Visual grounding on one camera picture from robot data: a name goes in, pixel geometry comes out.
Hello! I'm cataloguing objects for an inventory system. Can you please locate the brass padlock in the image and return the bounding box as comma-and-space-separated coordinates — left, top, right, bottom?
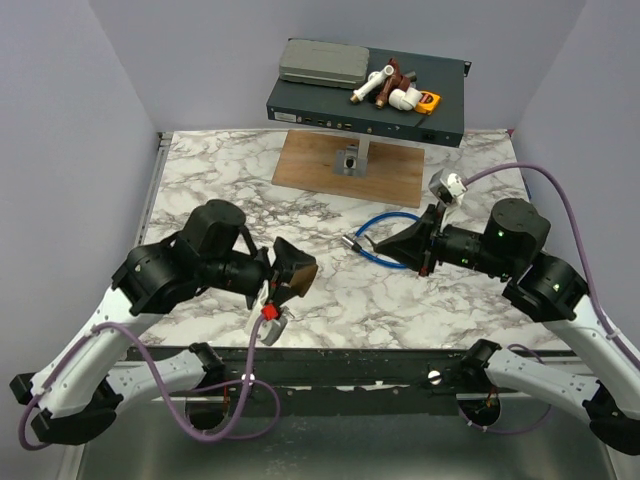
289, 264, 318, 297

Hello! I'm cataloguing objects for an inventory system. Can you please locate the wooden base board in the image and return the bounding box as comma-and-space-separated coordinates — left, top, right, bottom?
272, 130, 424, 208

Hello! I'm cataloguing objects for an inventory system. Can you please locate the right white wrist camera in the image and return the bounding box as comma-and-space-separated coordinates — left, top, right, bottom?
428, 169, 467, 226

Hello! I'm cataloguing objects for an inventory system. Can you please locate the black mounting base plate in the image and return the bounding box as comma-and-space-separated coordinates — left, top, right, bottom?
124, 344, 581, 419

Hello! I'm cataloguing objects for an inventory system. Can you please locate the white pvc elbow fitting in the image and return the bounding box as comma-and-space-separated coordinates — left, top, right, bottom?
388, 87, 423, 111

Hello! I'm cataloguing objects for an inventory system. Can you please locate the blue cable lock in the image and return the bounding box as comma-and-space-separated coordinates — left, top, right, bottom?
340, 211, 419, 270

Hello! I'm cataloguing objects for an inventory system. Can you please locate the metal bracket with lock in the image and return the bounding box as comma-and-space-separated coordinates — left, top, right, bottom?
332, 144, 368, 178

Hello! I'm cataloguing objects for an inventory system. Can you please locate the yellow tape measure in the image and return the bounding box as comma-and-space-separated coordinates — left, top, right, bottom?
414, 90, 442, 116

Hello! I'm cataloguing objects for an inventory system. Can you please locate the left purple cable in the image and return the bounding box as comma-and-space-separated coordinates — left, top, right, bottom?
18, 314, 282, 451

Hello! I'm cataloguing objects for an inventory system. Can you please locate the grey plastic tool case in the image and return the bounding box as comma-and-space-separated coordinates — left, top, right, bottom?
279, 39, 370, 89

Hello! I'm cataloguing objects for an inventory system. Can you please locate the white pvc pipe fitting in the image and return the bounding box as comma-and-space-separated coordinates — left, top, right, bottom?
350, 64, 395, 104

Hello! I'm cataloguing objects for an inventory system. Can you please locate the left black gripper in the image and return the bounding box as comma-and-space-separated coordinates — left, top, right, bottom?
199, 240, 315, 314

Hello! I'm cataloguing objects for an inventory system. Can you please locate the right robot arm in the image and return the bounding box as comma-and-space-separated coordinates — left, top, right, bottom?
374, 198, 639, 456

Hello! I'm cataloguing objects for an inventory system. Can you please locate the brown pipe fitting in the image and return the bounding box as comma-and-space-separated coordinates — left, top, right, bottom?
375, 58, 413, 109

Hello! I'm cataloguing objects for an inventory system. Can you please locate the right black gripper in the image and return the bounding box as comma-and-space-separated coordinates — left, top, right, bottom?
376, 200, 517, 278

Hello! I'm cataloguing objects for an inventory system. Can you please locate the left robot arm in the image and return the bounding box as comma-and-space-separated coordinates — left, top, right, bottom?
10, 199, 318, 451

